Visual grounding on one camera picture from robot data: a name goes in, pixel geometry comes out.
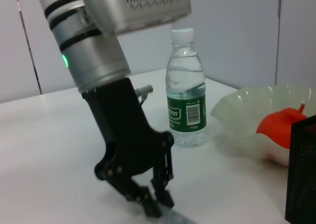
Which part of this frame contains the black mesh pen holder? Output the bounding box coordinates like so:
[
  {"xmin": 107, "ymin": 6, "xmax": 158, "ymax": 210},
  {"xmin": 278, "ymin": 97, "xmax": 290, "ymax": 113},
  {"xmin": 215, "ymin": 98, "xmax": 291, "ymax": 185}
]
[{"xmin": 284, "ymin": 114, "xmax": 316, "ymax": 224}]

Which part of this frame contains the grey glitter pen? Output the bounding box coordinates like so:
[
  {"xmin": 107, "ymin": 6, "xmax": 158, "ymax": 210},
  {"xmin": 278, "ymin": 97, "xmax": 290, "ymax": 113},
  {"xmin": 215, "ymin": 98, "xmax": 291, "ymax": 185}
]
[{"xmin": 158, "ymin": 202, "xmax": 198, "ymax": 224}]

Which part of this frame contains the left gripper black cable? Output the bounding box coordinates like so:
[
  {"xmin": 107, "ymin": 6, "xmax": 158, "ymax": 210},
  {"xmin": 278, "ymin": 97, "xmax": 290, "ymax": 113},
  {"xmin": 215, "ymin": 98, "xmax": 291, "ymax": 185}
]
[{"xmin": 134, "ymin": 85, "xmax": 154, "ymax": 108}]

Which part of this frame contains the red-orange toy fruit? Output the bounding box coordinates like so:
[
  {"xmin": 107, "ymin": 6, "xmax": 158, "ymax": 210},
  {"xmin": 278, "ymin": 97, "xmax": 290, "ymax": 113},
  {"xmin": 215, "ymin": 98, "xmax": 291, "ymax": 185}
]
[{"xmin": 255, "ymin": 103, "xmax": 309, "ymax": 150}]

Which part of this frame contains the translucent green fruit plate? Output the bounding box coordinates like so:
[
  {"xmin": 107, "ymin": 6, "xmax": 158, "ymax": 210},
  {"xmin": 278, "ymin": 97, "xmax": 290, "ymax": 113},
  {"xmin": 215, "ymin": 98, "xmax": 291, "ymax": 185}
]
[{"xmin": 210, "ymin": 83, "xmax": 316, "ymax": 167}]

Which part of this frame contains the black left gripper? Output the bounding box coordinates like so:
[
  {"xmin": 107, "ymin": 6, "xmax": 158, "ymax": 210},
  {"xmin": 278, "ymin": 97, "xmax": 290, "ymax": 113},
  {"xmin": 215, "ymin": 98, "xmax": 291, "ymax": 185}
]
[{"xmin": 82, "ymin": 77, "xmax": 175, "ymax": 219}]

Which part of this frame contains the clear bottle with green label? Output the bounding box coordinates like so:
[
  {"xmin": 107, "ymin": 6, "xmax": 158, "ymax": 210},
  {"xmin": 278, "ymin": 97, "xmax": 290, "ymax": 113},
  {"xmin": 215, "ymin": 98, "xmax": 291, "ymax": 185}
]
[{"xmin": 165, "ymin": 28, "xmax": 207, "ymax": 148}]

